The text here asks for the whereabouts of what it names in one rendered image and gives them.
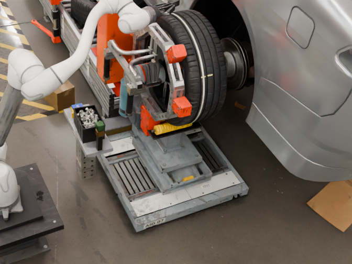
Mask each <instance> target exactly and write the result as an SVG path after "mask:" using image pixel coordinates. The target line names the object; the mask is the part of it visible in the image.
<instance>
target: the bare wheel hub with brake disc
mask: <svg viewBox="0 0 352 264"><path fill-rule="evenodd" d="M220 42H221V45H222V48H223V52H224V57H225V61H226V67H227V89H229V90H236V89H239V88H241V87H242V86H243V84H244V82H245V80H246V76H247V63H246V58H245V54H244V52H243V50H242V48H241V46H240V44H239V43H238V42H237V41H236V40H235V39H233V38H223V39H221V40H220Z"/></svg>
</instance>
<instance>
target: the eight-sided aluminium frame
mask: <svg viewBox="0 0 352 264"><path fill-rule="evenodd" d="M149 35H151V36H152V38H153V39H154V41H155V42H156V43H157V44H158V46H159V47H160V48H161V49H162V52H163V55H164V59H165V62H166V66H167V71H168V75H169V79H170V86H171V88H170V95H169V102H168V109H167V112H164V113H163V112H162V110H161V109H160V107H159V106H158V104H157V103H156V102H155V100H154V99H153V98H152V96H151V94H150V92H149V88H146V90H145V93H141V94H138V96H139V98H140V100H141V102H143V104H144V106H145V108H146V109H147V111H148V112H149V114H150V115H151V116H152V119H153V120H154V121H156V122H157V121H160V120H164V119H171V118H175V117H177V115H176V114H175V112H174V111H173V109H172V102H173V99H174V98H178V97H182V95H183V90H184V80H183V77H182V73H181V69H180V65H179V62H177V63H173V66H172V64H169V61H168V58H167V55H166V51H167V50H168V49H169V48H170V47H171V46H174V45H175V44H174V43H173V41H172V40H171V39H170V38H169V37H168V36H167V34H166V33H165V32H164V31H163V30H162V29H161V27H160V26H159V25H158V24H157V23H152V24H150V25H149V26H146V27H145V28H144V29H143V30H141V31H139V32H136V33H134V35H133V50H141V49H144V46H145V38H146V37H147V36H149ZM138 42H139V48H138ZM136 58H137V55H132V58H131V60H133V59H136ZM173 67H174V70H173ZM174 71H175V75H176V79H175V75H174ZM149 102H150V103H149Z"/></svg>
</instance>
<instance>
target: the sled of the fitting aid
mask: <svg viewBox="0 0 352 264"><path fill-rule="evenodd" d="M132 145H133V146H134V148H135V149H136V151H137V153H138V154H139V156H140V158H141V160H142V161H143V163H144V164H145V166H146V168H147V169H148V171H149V173H150V174H151V176H152V178H153V179H154V181H155V183H156V185H157V186H158V188H159V189H160V191H161V193H162V194H163V195H166V194H169V193H172V192H175V191H178V190H181V189H185V188H188V187H191V186H194V185H197V184H200V183H203V182H206V181H209V180H211V177H212V171H211V170H210V168H209V167H208V166H207V164H206V163H205V161H204V160H203V159H202V162H199V163H196V164H193V165H190V166H187V167H183V168H179V169H176V170H173V171H169V172H166V173H161V172H160V170H159V168H158V167H157V165H156V164H155V162H154V160H153V159H152V157H151V155H150V154H149V152H148V151H147V149H146V147H145V146H144V144H143V143H142V141H141V140H140V138H139V136H138V135H136V136H133V141H132Z"/></svg>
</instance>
